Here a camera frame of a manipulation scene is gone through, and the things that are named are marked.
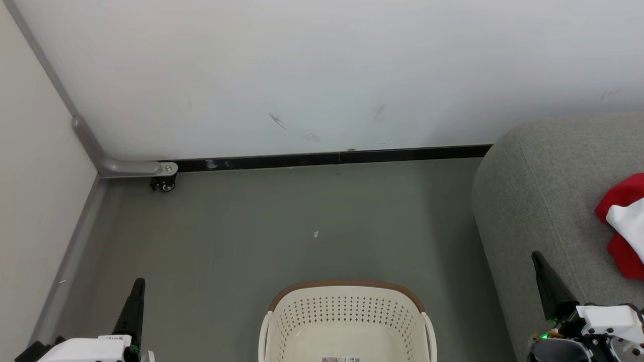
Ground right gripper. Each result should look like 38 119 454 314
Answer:
528 251 644 362

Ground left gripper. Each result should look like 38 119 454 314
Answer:
15 278 155 362

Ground red jersey with white stripes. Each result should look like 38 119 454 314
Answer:
595 173 644 281

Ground beige perforated laundry basket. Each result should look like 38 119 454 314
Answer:
258 280 438 362

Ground grey fabric sofa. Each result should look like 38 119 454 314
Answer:
471 112 644 362

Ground black caster wheel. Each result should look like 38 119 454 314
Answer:
149 176 177 193

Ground black baseboard strip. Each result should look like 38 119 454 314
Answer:
158 144 493 173

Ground grey partition bottom rail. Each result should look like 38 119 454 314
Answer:
29 176 109 348

